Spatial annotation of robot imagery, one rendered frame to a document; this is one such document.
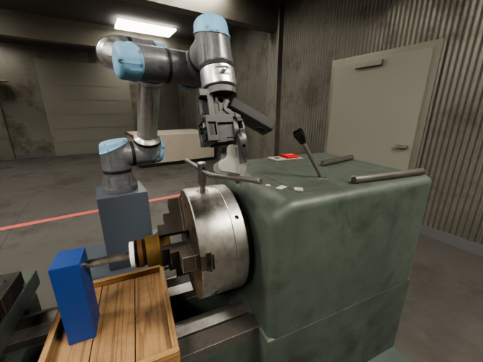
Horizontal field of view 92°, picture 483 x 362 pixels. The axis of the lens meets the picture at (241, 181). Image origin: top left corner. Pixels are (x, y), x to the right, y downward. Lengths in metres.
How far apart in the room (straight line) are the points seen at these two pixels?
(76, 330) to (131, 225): 0.51
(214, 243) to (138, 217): 0.65
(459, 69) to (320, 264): 2.97
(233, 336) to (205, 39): 0.73
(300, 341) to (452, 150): 2.89
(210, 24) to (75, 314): 0.74
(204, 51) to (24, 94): 9.53
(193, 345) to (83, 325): 0.28
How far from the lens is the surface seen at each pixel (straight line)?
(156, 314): 0.82
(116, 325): 0.83
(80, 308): 0.76
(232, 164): 0.49
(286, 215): 0.54
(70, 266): 0.69
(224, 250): 0.59
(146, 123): 1.09
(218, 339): 0.76
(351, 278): 0.82
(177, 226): 0.71
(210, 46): 0.55
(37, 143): 10.02
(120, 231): 1.19
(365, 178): 0.74
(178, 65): 0.61
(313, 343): 0.88
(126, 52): 0.58
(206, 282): 0.62
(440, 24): 3.58
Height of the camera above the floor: 1.45
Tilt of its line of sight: 17 degrees down
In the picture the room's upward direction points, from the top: straight up
